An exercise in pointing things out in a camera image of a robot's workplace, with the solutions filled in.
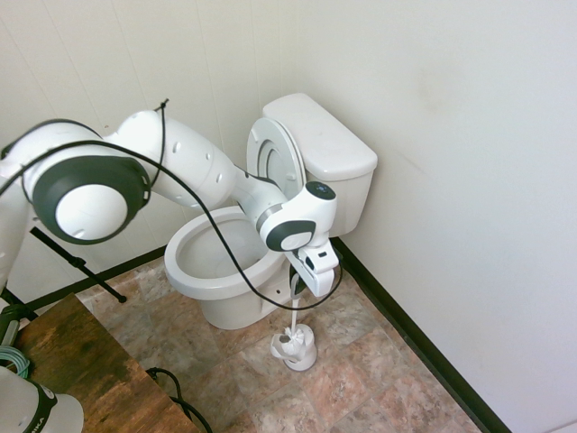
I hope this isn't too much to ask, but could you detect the grey green clamp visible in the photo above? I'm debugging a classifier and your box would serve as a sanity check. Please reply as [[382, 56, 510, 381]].
[[0, 303, 29, 349]]

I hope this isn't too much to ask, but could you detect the white toilet brush grey handle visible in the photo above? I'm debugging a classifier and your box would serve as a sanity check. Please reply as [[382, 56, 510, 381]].
[[278, 273, 312, 360]]

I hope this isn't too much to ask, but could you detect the black tripod leg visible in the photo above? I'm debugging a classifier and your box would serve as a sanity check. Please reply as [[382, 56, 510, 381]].
[[0, 226, 128, 322]]

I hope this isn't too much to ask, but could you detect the black floor cable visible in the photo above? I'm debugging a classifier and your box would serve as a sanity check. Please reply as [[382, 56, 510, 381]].
[[145, 366, 214, 433]]

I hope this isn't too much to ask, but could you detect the green coiled cable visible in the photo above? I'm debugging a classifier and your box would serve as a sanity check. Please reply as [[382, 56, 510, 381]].
[[0, 345, 32, 379]]

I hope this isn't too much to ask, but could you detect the black cable on robot arm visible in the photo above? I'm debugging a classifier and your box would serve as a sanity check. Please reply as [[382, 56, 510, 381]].
[[0, 97, 345, 312]]

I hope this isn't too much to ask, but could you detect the white toilet tank lid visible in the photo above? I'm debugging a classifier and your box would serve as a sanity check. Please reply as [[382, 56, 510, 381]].
[[261, 92, 380, 183]]

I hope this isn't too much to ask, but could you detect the white toilet tank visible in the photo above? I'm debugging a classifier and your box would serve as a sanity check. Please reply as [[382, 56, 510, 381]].
[[305, 167, 378, 238]]

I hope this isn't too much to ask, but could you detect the black baseboard beside toilet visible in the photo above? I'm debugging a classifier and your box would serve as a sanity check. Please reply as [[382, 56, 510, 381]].
[[84, 244, 169, 290]]

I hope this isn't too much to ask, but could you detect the white toilet seat and lid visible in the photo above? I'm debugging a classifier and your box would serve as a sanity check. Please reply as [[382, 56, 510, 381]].
[[245, 115, 308, 200]]

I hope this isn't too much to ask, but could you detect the white toilet bowl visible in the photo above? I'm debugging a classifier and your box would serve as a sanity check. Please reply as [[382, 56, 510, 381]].
[[162, 205, 313, 331]]

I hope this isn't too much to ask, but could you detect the white toilet brush holder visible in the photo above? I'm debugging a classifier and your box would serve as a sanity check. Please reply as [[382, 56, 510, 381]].
[[269, 326, 318, 373]]

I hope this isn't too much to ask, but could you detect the dark wooden table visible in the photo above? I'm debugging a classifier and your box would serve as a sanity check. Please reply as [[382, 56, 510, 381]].
[[13, 291, 202, 433]]

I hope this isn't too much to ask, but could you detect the black baseboard behind toilet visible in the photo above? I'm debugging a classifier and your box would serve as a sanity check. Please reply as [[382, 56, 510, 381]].
[[330, 235, 516, 433]]

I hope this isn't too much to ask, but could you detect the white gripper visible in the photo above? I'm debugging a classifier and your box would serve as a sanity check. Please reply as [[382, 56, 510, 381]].
[[287, 238, 341, 299]]

